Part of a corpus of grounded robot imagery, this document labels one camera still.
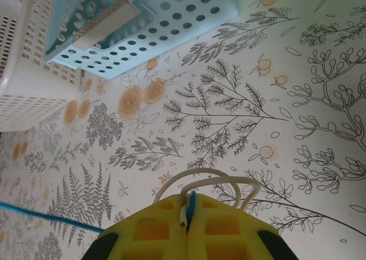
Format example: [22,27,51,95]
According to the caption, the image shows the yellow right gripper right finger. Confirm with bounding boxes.
[187,193,297,260]

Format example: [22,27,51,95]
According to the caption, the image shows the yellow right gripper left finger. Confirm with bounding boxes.
[85,193,189,260]

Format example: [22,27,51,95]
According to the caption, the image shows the bundle of coloured wires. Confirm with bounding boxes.
[0,190,198,234]

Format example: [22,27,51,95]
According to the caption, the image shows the white perforated plastic basket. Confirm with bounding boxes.
[0,0,86,132]

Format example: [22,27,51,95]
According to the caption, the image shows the light blue plastic basket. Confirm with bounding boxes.
[42,0,240,81]

